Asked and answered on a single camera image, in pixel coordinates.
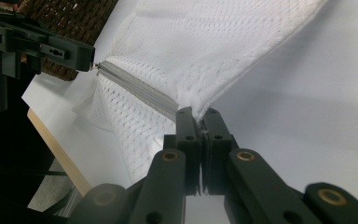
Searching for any light wooden table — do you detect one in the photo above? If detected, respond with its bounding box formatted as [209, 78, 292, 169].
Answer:
[27, 107, 92, 198]

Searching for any brown wicker basket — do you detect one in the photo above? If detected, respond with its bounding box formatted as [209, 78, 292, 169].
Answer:
[17, 0, 119, 82]

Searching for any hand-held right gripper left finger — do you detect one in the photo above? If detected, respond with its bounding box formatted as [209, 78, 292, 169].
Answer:
[163, 105, 203, 197]

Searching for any white mesh laundry bag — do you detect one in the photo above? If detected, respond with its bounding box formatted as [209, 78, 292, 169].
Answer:
[71, 0, 329, 185]

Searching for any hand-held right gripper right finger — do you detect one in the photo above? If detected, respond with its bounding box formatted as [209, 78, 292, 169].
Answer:
[202, 107, 241, 195]

